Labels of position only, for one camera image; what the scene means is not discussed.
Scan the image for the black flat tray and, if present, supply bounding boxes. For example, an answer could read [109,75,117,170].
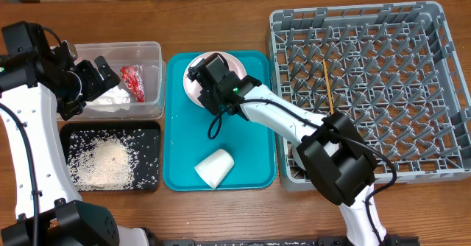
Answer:
[58,120,162,194]

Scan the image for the teal plastic serving tray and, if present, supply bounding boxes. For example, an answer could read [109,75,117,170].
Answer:
[162,52,277,191]

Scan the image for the clear plastic waste bin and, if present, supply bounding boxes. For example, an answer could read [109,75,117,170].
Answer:
[70,41,166,122]

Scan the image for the grey bowl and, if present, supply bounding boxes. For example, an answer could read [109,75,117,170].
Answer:
[291,145,305,170]

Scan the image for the pale green cup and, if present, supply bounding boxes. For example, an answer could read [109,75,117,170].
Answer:
[194,149,234,189]

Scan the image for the grey plastic dish rack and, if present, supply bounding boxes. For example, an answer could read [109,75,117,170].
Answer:
[267,1,470,183]

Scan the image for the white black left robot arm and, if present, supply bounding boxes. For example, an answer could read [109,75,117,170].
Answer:
[1,21,159,245]

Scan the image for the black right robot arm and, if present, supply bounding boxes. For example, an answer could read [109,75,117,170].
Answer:
[185,52,387,245]

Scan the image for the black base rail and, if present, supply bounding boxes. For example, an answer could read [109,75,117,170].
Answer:
[162,235,420,246]

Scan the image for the wooden chopstick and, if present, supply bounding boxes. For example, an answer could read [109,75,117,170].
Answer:
[322,59,335,115]

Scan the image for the pink round plate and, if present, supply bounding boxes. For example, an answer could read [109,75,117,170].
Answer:
[183,51,247,107]

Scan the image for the white napkin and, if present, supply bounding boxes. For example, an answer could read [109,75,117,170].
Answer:
[85,86,131,113]

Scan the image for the red snack wrapper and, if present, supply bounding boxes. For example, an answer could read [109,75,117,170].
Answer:
[120,65,146,102]

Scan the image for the white rice heap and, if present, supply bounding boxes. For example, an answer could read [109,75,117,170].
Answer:
[65,127,160,191]

